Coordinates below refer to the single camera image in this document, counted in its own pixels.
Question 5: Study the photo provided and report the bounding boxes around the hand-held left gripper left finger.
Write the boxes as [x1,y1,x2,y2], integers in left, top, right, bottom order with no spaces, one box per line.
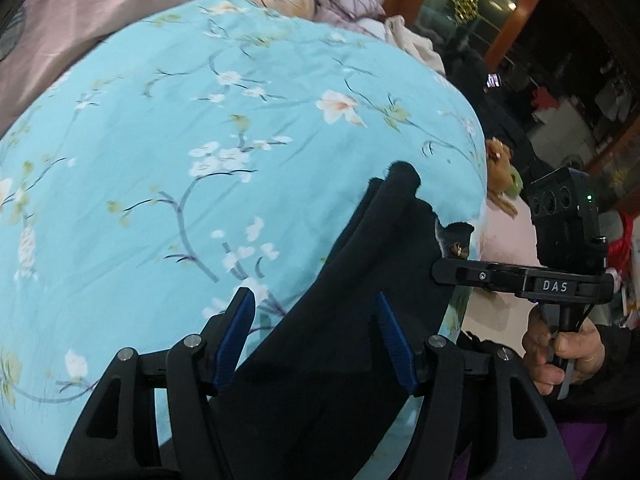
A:
[56,286,257,480]

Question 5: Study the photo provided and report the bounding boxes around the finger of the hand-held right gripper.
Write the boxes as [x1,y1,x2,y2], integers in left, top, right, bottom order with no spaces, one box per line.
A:
[432,258,527,292]

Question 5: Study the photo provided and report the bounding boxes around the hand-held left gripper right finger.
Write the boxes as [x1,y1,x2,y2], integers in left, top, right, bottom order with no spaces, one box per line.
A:
[376,290,577,480]

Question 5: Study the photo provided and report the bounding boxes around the black pants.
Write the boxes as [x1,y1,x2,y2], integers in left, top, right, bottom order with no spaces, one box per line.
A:
[215,160,476,480]

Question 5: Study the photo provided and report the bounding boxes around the person's right forearm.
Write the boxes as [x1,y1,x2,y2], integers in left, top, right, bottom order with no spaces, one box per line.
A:
[592,322,640,403]

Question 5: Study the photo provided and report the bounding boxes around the person's right hand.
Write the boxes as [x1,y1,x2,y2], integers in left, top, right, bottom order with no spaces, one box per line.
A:
[522,306,607,397]

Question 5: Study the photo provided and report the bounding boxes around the pale pink cloth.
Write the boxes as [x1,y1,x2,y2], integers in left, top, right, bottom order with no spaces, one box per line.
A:
[460,194,545,338]

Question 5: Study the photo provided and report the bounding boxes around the red plastic bag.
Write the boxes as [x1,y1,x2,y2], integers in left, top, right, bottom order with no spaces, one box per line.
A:
[607,210,640,272]

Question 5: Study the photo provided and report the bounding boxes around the brown stuffed toy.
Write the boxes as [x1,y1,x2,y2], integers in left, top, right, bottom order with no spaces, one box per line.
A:
[483,137,524,219]

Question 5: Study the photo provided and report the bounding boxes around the person's purple clothing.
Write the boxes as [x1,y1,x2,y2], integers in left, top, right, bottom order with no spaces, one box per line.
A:
[450,417,640,480]

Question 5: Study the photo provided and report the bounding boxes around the beige cloth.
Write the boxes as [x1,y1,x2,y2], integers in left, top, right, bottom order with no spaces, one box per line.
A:
[384,15,447,77]

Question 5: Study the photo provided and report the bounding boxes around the blue floral bed sheet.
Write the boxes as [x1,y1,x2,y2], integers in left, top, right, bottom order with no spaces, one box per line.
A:
[0,0,488,476]

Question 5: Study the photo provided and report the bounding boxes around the pink bed sheet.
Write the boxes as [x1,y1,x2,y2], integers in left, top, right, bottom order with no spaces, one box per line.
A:
[0,0,241,128]

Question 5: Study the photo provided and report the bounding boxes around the orange wooden door frame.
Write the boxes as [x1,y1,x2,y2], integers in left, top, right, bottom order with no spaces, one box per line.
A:
[382,0,559,74]

